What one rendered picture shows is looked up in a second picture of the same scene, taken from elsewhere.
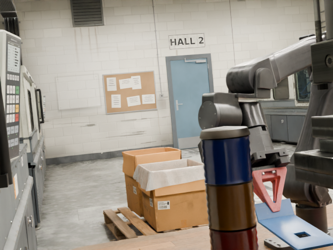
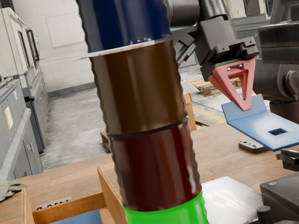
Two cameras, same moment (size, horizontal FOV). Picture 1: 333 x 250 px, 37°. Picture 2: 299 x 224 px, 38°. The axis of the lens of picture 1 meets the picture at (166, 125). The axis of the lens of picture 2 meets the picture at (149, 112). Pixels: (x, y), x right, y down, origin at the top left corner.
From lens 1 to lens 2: 0.21 m
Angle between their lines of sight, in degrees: 8
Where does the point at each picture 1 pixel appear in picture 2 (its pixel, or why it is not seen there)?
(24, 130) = (18, 67)
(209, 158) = (83, 5)
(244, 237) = (163, 142)
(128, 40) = not seen: outside the picture
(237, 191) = (141, 58)
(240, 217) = (152, 106)
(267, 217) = (237, 116)
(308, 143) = not seen: hidden behind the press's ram
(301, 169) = (268, 48)
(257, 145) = (220, 37)
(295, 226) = (269, 124)
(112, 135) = not seen: hidden behind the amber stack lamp
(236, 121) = (192, 12)
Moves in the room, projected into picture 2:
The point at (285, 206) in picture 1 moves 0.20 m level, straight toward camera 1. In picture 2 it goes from (257, 102) to (260, 138)
